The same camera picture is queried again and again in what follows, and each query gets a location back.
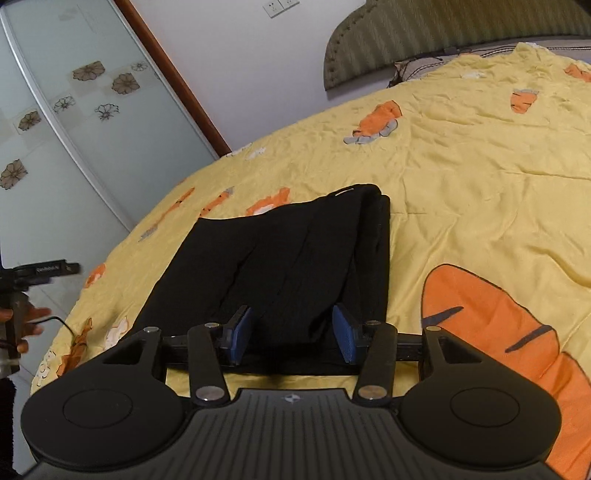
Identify green padded headboard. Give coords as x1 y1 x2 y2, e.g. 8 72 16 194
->
323 0 591 92

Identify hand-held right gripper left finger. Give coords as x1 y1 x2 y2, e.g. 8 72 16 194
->
99 305 254 408

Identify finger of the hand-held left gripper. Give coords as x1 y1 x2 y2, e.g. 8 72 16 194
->
14 261 81 280

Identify brown wooden wardrobe frame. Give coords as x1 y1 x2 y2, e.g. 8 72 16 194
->
115 0 232 156

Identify black cable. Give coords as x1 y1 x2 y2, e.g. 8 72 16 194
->
41 316 83 346

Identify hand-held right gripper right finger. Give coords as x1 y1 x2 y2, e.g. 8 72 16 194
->
331 302 477 408

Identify person's left hand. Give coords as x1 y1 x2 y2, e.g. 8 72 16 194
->
0 306 53 354

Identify grey patterned pillow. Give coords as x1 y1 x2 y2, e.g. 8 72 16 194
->
388 38 591 88

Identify frosted flower wardrobe door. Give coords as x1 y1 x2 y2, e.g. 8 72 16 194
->
2 0 223 228
0 28 127 324

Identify black pants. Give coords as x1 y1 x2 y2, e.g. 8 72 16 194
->
131 184 392 376

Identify yellow carrot print blanket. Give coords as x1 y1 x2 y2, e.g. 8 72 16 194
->
30 41 591 480

